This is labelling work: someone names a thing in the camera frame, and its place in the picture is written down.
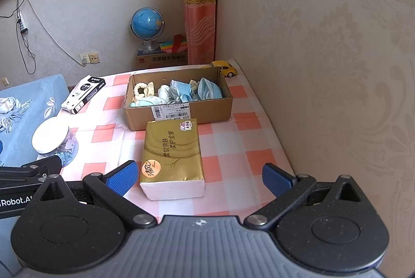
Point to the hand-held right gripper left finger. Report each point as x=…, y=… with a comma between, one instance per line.
x=121, y=179

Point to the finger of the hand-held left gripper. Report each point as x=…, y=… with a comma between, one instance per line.
x=48, y=164

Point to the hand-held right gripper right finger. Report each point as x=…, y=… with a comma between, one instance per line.
x=278, y=180

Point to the light blue doll toy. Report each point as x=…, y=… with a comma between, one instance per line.
x=147, y=100

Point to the cream hair scrunchie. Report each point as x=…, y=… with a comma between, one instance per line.
x=136, y=89

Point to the beige embroidered sachet with tassel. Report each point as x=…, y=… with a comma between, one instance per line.
x=149, y=89

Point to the brown cardboard box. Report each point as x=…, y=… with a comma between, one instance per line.
x=210, y=112

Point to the clear jar with white lid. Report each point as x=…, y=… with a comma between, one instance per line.
x=52, y=135

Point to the gold tissue pack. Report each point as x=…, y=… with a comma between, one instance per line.
x=171, y=154

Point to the pink checkered tablecloth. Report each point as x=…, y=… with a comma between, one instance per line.
x=227, y=154

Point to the blue white fringed scarf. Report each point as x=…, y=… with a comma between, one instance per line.
x=8, y=106

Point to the black and white carton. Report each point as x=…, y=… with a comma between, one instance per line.
x=84, y=93

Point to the yellow toy car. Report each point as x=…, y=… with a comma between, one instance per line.
x=223, y=67

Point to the cardboard box under globe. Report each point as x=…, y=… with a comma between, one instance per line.
x=162, y=60

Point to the rainbow pop toy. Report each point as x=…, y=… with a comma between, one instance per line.
x=167, y=47

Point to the white power strip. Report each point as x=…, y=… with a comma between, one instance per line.
x=22, y=21

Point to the red toy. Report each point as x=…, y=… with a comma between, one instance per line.
x=177, y=41

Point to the blue desk globe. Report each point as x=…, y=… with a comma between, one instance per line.
x=146, y=23

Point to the pink patterned curtain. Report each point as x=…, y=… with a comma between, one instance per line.
x=199, y=5

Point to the small beige wall plate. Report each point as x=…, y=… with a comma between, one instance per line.
x=4, y=81

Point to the white wall socket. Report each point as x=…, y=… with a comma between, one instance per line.
x=84, y=58

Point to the beige wall socket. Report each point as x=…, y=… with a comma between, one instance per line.
x=94, y=57

